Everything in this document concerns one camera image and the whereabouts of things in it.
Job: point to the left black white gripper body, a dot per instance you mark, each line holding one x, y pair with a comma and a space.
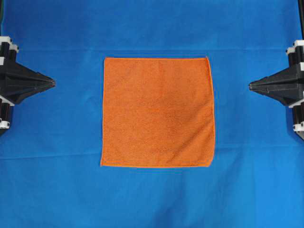
8, 51

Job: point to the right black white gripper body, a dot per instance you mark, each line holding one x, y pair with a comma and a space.
295, 55

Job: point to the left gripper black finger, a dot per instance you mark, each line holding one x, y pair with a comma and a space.
13, 93
14, 72

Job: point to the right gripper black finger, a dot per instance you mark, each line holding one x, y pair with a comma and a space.
285, 94
287, 76

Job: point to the orange microfiber towel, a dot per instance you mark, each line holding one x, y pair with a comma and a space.
158, 113

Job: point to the blue table cloth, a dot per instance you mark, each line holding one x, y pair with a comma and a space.
50, 176

